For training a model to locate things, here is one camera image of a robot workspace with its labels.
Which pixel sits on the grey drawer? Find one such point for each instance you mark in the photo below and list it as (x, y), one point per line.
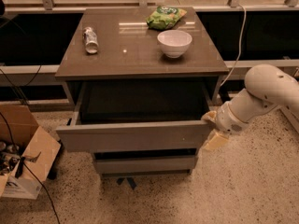
(145, 165)
(132, 115)

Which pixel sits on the white ceramic bowl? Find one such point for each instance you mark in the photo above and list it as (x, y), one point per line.
(174, 43)

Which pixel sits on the green chip bag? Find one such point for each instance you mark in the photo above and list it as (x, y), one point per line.
(164, 18)

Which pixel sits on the grey bottom drawer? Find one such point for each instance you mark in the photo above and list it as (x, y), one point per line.
(145, 165)

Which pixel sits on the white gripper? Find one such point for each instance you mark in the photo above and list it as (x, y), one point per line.
(226, 120)

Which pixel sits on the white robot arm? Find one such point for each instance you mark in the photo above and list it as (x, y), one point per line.
(266, 88)

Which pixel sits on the cardboard box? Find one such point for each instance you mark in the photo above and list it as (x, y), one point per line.
(19, 126)

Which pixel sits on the grey drawer cabinet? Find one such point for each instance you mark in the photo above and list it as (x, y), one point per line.
(129, 49)

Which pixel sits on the grey top drawer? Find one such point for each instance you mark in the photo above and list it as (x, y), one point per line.
(132, 115)

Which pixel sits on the black stand leg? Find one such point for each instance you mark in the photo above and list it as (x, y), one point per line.
(54, 167)

